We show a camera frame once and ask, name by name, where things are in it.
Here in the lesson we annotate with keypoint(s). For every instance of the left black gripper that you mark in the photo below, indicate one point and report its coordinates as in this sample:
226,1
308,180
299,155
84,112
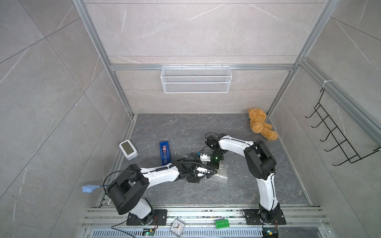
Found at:
195,178

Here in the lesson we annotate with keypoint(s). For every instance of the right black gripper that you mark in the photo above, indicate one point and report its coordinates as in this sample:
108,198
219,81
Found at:
216,166

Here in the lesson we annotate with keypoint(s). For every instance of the blue tape dispenser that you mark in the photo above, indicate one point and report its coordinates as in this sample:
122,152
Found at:
165,153

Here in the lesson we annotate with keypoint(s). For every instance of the clear bubble wrap sheet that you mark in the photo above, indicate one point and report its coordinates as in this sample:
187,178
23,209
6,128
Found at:
221,176

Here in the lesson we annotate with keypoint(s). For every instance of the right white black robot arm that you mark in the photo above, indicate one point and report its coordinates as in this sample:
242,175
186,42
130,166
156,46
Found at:
261,165

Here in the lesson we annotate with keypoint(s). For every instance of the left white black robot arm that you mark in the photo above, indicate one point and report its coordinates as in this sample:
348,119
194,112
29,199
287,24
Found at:
127,190

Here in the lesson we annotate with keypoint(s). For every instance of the tan teddy bear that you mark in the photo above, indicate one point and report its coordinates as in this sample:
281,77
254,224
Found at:
259,125

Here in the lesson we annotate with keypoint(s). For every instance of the white digital timer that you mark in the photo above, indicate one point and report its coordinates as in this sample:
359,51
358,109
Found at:
128,149

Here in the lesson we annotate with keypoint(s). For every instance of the small white analog clock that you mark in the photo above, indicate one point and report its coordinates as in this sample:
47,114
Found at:
177,227

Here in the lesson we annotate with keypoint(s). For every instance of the green toy brick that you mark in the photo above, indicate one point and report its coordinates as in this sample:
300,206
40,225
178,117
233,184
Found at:
222,224

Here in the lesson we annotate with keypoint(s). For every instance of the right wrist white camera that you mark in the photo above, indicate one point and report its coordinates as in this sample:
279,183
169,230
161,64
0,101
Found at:
205,157

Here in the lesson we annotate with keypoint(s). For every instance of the wrist white camera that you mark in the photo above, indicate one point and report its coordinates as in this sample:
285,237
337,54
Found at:
205,157
201,172

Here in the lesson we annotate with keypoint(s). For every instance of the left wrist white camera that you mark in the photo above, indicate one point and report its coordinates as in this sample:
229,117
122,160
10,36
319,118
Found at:
201,172

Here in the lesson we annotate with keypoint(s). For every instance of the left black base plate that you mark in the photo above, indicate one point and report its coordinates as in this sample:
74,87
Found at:
155,217

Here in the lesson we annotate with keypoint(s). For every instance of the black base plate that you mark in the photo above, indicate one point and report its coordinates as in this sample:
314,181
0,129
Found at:
260,217
155,217

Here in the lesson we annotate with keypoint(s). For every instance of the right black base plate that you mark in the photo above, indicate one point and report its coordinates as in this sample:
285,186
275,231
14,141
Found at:
260,217

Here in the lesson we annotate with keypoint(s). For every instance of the white wire mesh basket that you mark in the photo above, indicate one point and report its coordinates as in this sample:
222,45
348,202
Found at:
196,79

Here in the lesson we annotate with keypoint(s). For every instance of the black wire hook rack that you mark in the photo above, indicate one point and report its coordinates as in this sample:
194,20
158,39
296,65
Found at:
337,135

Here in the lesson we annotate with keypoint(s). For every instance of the aluminium frame post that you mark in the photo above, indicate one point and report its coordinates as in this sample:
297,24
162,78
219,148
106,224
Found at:
323,18

